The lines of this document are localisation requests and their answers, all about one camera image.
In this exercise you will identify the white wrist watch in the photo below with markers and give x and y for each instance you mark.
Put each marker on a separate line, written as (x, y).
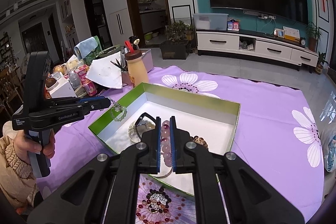
(132, 135)

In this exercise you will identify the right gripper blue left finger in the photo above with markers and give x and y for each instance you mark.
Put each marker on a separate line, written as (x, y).
(105, 190)

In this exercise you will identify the pink snack cup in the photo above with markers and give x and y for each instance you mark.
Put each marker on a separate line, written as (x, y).
(88, 85)

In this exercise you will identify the plastic bag with items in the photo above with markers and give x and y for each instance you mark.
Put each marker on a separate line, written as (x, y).
(330, 154)

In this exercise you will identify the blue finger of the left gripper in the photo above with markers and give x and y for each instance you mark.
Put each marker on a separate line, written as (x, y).
(90, 99)
(100, 105)

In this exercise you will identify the person's left hand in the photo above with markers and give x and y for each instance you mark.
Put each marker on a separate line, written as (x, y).
(23, 145)

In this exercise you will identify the clear storage bin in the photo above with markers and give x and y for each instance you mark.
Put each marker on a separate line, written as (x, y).
(211, 21)

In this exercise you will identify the blue folded towel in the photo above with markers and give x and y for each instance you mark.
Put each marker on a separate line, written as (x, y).
(85, 47)

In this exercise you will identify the white TV cabinet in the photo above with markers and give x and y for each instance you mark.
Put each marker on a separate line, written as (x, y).
(249, 45)

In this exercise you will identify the pink pen holder cup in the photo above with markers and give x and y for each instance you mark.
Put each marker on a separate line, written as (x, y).
(126, 79)

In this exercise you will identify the green cardboard box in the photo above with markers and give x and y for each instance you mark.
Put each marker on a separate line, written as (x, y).
(212, 120)

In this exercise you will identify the potted green plant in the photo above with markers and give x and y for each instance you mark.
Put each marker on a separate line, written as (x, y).
(314, 34)

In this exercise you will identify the yellow bottle brown cap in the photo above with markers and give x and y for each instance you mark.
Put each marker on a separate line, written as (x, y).
(136, 68)

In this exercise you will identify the silver bangle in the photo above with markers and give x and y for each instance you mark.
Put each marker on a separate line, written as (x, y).
(164, 172)

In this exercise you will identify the beige left sleeve forearm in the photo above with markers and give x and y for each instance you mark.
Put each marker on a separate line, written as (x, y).
(18, 183)

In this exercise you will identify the black wrist watch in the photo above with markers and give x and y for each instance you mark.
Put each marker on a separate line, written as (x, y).
(144, 123)

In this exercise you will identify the white small box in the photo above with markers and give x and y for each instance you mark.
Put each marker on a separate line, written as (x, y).
(62, 88)

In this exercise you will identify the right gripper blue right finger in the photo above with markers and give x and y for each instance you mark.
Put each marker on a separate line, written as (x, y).
(226, 188)

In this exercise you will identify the white paper sheet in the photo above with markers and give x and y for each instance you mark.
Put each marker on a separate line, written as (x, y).
(104, 73)

